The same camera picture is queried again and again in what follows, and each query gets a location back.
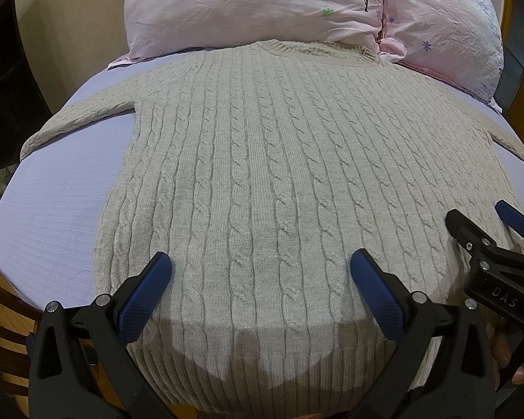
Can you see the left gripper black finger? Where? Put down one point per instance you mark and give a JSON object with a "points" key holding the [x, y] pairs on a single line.
{"points": [[478, 243]]}

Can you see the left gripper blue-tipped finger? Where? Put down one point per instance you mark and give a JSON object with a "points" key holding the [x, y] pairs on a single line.
{"points": [[512, 217]]}

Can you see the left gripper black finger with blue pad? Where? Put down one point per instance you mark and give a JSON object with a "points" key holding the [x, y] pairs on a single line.
{"points": [[441, 366], [79, 364]]}

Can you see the beige cable-knit sweater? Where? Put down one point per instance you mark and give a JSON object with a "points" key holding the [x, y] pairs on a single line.
{"points": [[273, 371]]}

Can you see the person's right hand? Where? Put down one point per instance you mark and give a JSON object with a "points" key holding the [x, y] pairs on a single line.
{"points": [[501, 353]]}

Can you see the wooden headboard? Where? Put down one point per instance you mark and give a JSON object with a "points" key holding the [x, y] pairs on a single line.
{"points": [[517, 52]]}

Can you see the lavender bed sheet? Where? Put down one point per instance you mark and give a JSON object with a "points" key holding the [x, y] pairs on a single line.
{"points": [[48, 209]]}

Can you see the pink floral pillow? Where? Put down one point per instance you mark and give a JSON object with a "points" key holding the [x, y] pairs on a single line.
{"points": [[456, 41]]}

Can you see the wooden bed frame side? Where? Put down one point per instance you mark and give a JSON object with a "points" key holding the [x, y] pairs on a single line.
{"points": [[17, 323]]}

